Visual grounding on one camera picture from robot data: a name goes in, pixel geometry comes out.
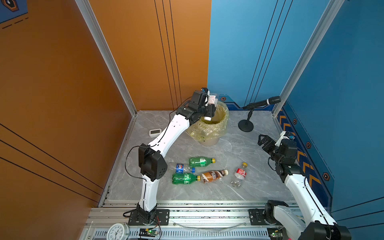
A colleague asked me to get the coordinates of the clear bottle red label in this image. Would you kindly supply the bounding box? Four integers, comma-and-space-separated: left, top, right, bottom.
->
231, 162, 248, 188

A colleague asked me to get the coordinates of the green bottle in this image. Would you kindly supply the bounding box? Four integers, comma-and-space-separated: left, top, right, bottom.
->
172, 173, 201, 185
189, 157, 216, 168

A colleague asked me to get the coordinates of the small pepsi bottle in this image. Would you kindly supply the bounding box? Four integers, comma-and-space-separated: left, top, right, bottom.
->
175, 163, 196, 174

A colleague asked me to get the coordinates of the brown drink bottle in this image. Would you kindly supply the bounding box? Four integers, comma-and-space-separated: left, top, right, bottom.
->
201, 169, 229, 184

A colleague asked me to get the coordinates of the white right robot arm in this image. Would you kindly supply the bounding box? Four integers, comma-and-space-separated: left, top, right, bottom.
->
258, 131, 352, 240

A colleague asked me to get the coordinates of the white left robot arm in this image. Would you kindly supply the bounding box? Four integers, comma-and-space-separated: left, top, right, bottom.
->
131, 88, 216, 225

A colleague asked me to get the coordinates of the yellow plastic bin liner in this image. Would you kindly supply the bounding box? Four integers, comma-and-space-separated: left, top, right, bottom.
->
186, 101, 230, 142

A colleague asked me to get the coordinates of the beige bin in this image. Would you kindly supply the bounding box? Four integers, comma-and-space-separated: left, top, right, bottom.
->
197, 101, 227, 147

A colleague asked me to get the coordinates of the black microphone stand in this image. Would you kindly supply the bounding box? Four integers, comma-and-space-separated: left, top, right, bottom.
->
238, 110, 254, 133

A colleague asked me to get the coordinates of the black microphone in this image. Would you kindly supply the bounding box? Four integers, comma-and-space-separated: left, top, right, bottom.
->
242, 96, 281, 110

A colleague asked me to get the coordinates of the white digital clock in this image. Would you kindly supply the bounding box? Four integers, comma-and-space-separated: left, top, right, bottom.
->
149, 129, 162, 138

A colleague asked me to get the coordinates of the green circuit board right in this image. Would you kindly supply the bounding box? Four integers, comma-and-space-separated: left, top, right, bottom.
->
268, 229, 284, 240

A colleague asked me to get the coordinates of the green circuit board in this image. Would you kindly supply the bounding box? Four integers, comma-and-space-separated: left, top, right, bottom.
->
139, 229, 159, 238
268, 229, 284, 240

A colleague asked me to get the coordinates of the green circuit board left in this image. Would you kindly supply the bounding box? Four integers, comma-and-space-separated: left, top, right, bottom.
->
139, 229, 159, 238

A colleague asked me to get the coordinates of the white analog clock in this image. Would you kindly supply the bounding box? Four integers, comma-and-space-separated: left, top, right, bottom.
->
106, 223, 130, 240

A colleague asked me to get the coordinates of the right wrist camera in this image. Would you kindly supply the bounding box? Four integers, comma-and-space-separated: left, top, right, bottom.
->
275, 131, 296, 147

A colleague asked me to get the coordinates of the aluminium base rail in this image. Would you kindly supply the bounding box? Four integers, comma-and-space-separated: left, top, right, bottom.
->
80, 200, 289, 240

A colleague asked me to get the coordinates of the aluminium corner post right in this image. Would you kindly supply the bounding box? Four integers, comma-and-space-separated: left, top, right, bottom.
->
272, 0, 345, 117

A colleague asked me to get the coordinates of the aluminium corner post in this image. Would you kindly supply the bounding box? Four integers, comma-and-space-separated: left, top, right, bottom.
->
272, 0, 345, 117
75, 0, 138, 118

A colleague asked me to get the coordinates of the aluminium corner post left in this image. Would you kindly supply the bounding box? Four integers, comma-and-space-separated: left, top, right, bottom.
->
75, 0, 138, 118

